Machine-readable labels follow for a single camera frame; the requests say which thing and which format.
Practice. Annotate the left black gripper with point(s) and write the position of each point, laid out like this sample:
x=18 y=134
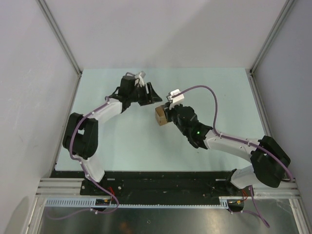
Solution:
x=149 y=98

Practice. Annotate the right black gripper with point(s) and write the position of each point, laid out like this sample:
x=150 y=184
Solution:
x=168 y=111

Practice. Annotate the brown cardboard express box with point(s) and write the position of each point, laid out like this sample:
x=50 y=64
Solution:
x=160 y=114

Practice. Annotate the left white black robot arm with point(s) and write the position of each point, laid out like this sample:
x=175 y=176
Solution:
x=81 y=134

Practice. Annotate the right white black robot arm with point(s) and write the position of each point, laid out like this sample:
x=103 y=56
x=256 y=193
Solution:
x=268 y=160

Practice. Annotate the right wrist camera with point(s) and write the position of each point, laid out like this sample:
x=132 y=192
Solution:
x=174 y=98

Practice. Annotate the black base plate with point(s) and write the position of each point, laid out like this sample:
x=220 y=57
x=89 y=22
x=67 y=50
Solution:
x=156 y=190

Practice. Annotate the right aluminium side rail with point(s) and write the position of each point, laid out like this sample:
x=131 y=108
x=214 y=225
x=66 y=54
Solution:
x=259 y=104

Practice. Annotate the left aluminium corner post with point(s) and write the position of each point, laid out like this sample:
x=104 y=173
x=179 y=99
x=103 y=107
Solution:
x=47 y=13

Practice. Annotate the aluminium corner post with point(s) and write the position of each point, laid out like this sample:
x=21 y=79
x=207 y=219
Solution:
x=277 y=26
x=47 y=13

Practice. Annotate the aluminium front rail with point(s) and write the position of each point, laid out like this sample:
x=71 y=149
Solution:
x=70 y=187

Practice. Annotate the right aluminium corner post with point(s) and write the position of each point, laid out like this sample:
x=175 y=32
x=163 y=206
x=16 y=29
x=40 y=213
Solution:
x=277 y=26

